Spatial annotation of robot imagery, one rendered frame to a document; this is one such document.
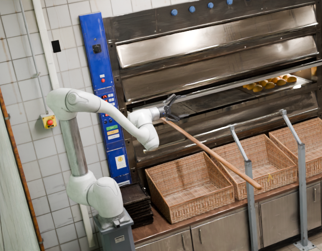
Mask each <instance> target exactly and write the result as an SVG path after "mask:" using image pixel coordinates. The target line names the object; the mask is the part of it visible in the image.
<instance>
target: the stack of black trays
mask: <svg viewBox="0 0 322 251"><path fill-rule="evenodd" d="M119 188H120V192H121V196H122V201H123V207H124V208H125V209H126V211H127V212H128V214H129V215H130V217H131V218H132V220H133V222H134V224H133V225H131V229H135V228H138V227H142V226H145V225H149V224H152V222H153V216H154V215H153V212H152V210H151V208H152V207H151V205H150V203H151V202H150V199H149V198H150V196H149V195H148V193H147V192H146V190H145V189H144V187H143V186H142V184H141V183H140V181H138V182H135V183H131V184H127V185H124V186H120V187H119Z"/></svg>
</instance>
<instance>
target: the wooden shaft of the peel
mask: <svg viewBox="0 0 322 251"><path fill-rule="evenodd" d="M165 118H166V117H163V118H161V119H162V120H164V121H165V122H167V123H168V124H169V125H171V126H172V127H173V128H175V129H176V130H177V131H179V132H180V133H181V134H183V135H184V136H185V137H187V138H188V139H190V140H191V141H192V142H194V143H195V144H196V145H198V146H199V147H200V148H202V149H203V150H204V151H206V152H207V153H208V154H210V155H211V156H213V157H214V158H215V159H217V160H218V161H219V162H221V163H222V164H223V165H225V166H226V167H227V168H229V169H230V170H231V171H233V172H234V173H236V174H237V175H238V176H240V177H241V178H242V179H244V180H245V181H246V182H248V183H249V184H250V185H252V186H253V187H254V188H256V189H257V190H261V189H262V187H261V185H259V184H258V183H257V182H255V181H254V180H252V179H251V178H250V177H248V176H247V175H245V174H244V173H243V172H241V171H240V170H238V169H237V168H236V167H234V166H233V165H231V164H230V163H229V162H227V161H226V160H224V159H223V158H222V157H220V156H219V155H217V154H216V153H215V152H213V151H212V150H211V149H209V148H208V147H206V146H205V145H204V144H202V143H201V142H199V141H198V140H197V139H195V138H194V137H192V136H191V135H190V134H188V133H187V132H185V131H184V130H183V129H181V128H180V127H178V126H177V125H176V124H174V123H173V122H171V121H166V120H165Z"/></svg>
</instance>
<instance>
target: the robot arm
mask: <svg viewBox="0 0 322 251"><path fill-rule="evenodd" d="M185 97H187V96H185V95H183V96H180V95H178V96H176V95H175V94H173V95H171V96H170V97H169V98H168V99H167V100H165V101H163V104H164V106H161V107H153V108H149V109H141V110H137V111H134V112H132V113H130V114H129V115H128V117H127V118H126V117H125V116H124V115H123V114H122V113H121V112H120V111H119V110H118V109H117V108H115V107H114V106H113V105H111V104H109V103H108V102H106V101H104V100H102V99H101V98H99V97H97V96H95V95H93V94H91V93H87V92H84V91H80V90H76V89H71V88H58V89H55V90H53V91H51V92H49V93H48V95H47V97H46V104H47V106H48V107H49V108H50V109H51V110H52V112H53V113H54V115H55V116H56V118H57V119H58V120H59V121H60V125H61V129H62V133H63V138H64V142H65V146H66V150H67V154H68V159H69V163H70V166H71V171H72V174H71V176H70V178H69V182H68V183H67V186H66V193H67V195H68V197H69V198H70V199H71V200H73V201H74V202H76V203H79V204H82V205H85V206H91V207H93V208H94V209H96V210H97V211H98V212H99V214H97V215H96V219H98V221H99V223H100V225H101V227H102V230H106V229H108V228H111V227H116V228H120V224H123V223H128V222H130V218H129V217H128V216H127V215H126V213H125V212H124V209H123V201H122V196H121V192H120V188H119V186H118V184H117V183H116V181H115V180H114V179H112V178H110V177H102V178H100V179H98V180H96V178H95V176H94V175H93V173H92V172H91V171H90V170H88V167H87V163H86V158H85V154H84V149H83V145H82V140H81V136H80V131H79V127H78V122H77V118H76V116H77V113H78V112H87V113H105V114H107V115H109V116H110V117H112V118H113V119H114V120H115V121H116V122H117V123H119V124H120V125H121V126H122V127H123V128H124V129H125V130H127V131H128V132H129V133H130V134H131V135H133V136H134V137H136V138H137V140H138V141H139V142H140V143H141V144H142V145H144V147H145V148H146V149H147V150H150V151H152V150H155V149H156V148H157V147H158V145H159V138H158V135H157V132H156V130H155V128H154V126H153V124H152V122H153V121H156V120H159V119H160V118H163V117H166V118H165V120H166V121H173V122H177V123H179V120H180V119H183V118H184V117H187V116H189V115H188V114H184V115H181V116H178V117H176V116H175V115H173V114H171V108H170V107H171V105H172V104H173V103H174V101H175V100H176V99H181V98H185ZM170 100H171V101H170ZM169 101H170V103H169V104H168V105H166V104H167V103H168V102H169ZM169 115H170V116H172V117H174V118H176V119H177V120H175V119H170V118H168V116H169Z"/></svg>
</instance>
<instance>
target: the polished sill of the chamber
mask: <svg viewBox="0 0 322 251"><path fill-rule="evenodd" d="M314 87H317V83H316V82H313V81H312V82H309V83H305V84H301V85H297V86H294V87H290V88H286V89H283V90H279V91H275V92H272V93H268V94H265V95H261V96H257V97H254V98H250V99H246V100H243V101H239V102H235V103H231V104H228V105H224V106H220V107H217V108H213V109H209V110H206V111H202V112H198V113H194V114H191V115H189V116H187V117H184V118H183V119H180V120H179V123H177V122H173V121H171V122H173V123H174V124H176V125H180V124H184V123H188V122H191V121H195V120H199V119H202V118H206V117H209V116H213V115H217V114H220V113H224V112H228V111H231V110H235V109H238V108H242V107H246V106H249V105H252V104H256V103H260V102H263V101H267V100H271V99H274V98H278V97H281V96H285V95H289V94H292V93H296V92H300V91H303V90H307V89H310V88H314ZM153 126H154V128H155V130H156V131H158V130H161V129H165V128H169V127H172V126H171V125H169V124H168V123H167V122H161V123H158V124H154V125H153Z"/></svg>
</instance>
